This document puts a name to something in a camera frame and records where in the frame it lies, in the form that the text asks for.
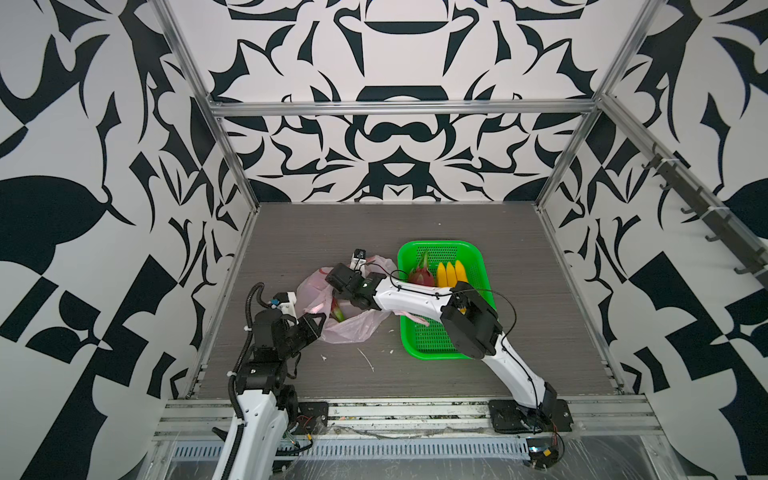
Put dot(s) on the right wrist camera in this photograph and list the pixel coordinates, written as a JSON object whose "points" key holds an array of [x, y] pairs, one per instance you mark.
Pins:
{"points": [[358, 261]]}

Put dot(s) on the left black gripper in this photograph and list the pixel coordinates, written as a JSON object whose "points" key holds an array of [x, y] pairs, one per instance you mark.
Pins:
{"points": [[310, 330]]}

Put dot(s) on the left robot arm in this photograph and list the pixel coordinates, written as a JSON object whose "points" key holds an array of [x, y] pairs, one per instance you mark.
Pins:
{"points": [[265, 406]]}

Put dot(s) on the pink plastic bag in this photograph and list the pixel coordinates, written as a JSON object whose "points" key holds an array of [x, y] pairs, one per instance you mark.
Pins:
{"points": [[354, 324]]}

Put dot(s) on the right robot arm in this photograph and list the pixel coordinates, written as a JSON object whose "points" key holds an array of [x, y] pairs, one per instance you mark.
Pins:
{"points": [[471, 323]]}

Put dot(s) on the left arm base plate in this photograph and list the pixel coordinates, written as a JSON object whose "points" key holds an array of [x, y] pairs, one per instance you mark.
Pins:
{"points": [[310, 418]]}

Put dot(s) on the pink dragon fruit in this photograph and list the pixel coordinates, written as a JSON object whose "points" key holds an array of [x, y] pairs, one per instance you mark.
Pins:
{"points": [[337, 312], [420, 274]]}

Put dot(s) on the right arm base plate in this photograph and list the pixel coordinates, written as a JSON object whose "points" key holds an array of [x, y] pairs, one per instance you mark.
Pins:
{"points": [[508, 417]]}

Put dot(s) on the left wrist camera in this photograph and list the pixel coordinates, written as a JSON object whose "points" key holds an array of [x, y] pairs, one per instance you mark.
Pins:
{"points": [[285, 302]]}

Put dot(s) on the green plastic basket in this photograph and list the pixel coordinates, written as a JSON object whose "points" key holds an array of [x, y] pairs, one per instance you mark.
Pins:
{"points": [[432, 342]]}

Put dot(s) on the white slotted cable duct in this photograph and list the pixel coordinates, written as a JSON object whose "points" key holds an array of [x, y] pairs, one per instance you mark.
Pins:
{"points": [[414, 449]]}

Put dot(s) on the aluminium front rail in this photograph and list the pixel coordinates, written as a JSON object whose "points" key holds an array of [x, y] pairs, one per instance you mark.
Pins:
{"points": [[392, 417]]}

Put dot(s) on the small circuit board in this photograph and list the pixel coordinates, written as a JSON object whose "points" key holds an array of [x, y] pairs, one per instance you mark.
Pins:
{"points": [[543, 453]]}

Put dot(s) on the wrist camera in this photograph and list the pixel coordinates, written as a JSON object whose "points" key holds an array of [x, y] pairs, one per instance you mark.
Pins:
{"points": [[358, 261], [285, 302]]}

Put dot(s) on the yellow banana bunch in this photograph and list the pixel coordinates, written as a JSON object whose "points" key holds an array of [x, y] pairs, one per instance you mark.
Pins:
{"points": [[449, 274]]}

